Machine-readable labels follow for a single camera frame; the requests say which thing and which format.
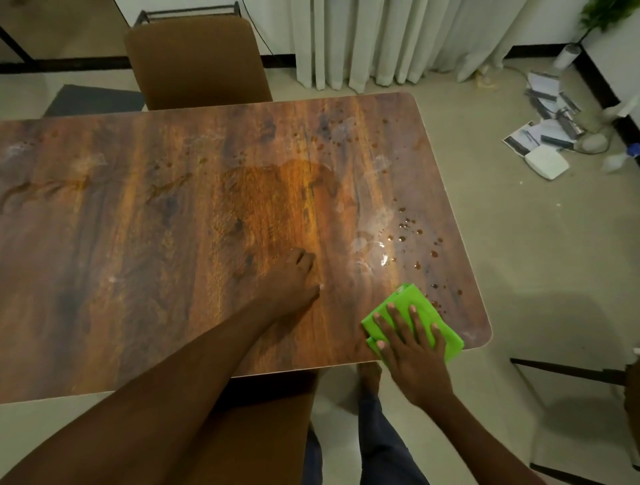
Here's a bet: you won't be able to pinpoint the person's right hand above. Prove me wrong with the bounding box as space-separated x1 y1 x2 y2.
372 302 455 408

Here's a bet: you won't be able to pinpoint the person's left hand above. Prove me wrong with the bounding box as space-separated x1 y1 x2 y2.
252 247 323 320

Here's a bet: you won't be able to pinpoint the green cleaning cloth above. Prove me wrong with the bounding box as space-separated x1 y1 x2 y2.
361 283 465 363

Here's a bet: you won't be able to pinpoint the person's left forearm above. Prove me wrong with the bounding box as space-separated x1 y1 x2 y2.
0 297 281 485

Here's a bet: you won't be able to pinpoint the person's right forearm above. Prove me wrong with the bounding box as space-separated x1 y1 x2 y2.
422 389 549 485

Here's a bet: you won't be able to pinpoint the person's right foot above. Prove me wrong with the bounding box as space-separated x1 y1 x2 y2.
355 362 383 396

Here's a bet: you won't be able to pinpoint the person's blue trousers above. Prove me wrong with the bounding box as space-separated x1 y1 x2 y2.
302 389 431 485

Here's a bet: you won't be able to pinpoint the brown upholstered chair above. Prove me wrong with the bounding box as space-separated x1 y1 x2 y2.
509 347 640 485
123 16 274 112
177 369 321 485

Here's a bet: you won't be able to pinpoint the wooden table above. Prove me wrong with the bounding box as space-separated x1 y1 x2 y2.
0 91 493 406

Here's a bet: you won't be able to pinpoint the white flat box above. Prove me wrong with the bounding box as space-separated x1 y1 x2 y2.
523 143 571 181

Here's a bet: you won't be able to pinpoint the white curtain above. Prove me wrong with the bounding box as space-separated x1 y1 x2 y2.
289 0 531 95

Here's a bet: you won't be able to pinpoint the dark grey floor mat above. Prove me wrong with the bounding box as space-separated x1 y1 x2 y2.
42 83 146 119

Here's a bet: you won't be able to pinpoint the clear spray bottle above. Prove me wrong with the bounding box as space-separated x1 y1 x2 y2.
601 142 640 175

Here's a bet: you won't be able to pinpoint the black metal rack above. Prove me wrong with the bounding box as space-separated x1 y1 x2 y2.
133 1 242 29

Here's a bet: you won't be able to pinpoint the scattered papers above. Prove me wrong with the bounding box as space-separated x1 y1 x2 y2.
501 69 586 159

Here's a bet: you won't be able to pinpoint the black framed glass door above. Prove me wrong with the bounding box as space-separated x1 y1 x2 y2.
0 0 126 71

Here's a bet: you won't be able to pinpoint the white plant pot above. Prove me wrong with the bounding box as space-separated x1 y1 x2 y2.
552 42 583 71

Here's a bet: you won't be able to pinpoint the green potted plant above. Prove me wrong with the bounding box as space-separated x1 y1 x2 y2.
577 0 640 33

